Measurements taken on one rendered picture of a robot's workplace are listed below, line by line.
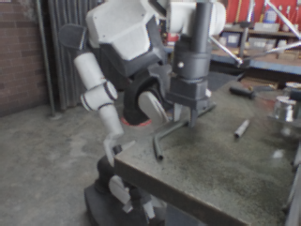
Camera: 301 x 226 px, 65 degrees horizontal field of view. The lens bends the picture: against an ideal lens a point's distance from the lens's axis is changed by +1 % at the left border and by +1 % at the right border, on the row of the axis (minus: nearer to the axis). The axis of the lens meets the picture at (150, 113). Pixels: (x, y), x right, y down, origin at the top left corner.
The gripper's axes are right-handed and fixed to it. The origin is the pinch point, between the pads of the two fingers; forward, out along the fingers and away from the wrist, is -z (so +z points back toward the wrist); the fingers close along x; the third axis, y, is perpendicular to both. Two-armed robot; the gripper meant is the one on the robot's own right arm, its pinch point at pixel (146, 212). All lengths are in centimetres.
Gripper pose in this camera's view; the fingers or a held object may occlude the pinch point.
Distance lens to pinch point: 93.7
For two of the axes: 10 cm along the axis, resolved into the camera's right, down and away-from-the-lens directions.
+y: 9.0, -4.3, -1.1
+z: -3.9, -8.8, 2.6
